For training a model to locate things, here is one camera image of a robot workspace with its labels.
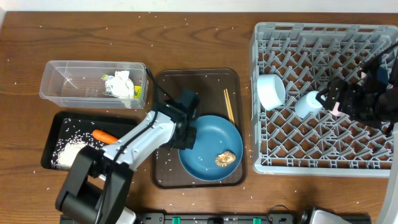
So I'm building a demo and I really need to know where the pink cup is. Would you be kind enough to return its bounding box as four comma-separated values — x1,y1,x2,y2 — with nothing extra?
330,102,345,117

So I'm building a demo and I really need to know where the blue plate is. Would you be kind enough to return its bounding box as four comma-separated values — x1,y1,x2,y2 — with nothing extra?
178,115,244,182

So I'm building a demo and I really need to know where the brown food scrap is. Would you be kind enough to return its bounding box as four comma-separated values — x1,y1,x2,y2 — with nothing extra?
215,151,236,167

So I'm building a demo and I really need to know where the light blue cup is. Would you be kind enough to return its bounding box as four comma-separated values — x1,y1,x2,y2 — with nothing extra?
294,91,323,119

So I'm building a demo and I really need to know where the yellow snack wrapper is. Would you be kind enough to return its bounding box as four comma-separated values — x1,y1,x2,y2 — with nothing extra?
102,74,142,99

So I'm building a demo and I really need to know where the orange carrot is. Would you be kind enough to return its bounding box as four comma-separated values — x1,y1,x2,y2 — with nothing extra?
92,129,118,144

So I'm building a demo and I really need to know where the light blue rice bowl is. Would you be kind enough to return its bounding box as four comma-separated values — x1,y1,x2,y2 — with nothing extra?
257,74,285,111

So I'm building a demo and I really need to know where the white tissue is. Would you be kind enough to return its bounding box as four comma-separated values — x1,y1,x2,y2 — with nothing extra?
103,70,134,109

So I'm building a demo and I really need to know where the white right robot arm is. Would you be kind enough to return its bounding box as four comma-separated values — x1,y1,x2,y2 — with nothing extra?
316,43,397,135

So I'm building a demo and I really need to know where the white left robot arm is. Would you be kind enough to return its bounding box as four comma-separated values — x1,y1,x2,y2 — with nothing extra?
55,90,200,224

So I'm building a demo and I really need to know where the grey dishwasher rack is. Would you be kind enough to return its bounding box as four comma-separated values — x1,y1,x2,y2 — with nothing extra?
249,22,397,177

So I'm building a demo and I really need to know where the black waste tray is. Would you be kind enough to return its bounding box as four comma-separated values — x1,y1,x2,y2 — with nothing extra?
40,111,137,170

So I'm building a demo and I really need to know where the brown serving tray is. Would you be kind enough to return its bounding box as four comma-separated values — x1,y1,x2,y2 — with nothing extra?
152,68,246,189

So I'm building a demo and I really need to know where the white rice pile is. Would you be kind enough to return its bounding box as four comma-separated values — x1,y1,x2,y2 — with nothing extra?
50,132,104,170

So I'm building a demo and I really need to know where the clear plastic bin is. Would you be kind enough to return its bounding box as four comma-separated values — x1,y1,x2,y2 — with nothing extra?
39,60,148,110

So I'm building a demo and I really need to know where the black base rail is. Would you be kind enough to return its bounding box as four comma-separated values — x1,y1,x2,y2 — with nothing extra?
58,203,373,224

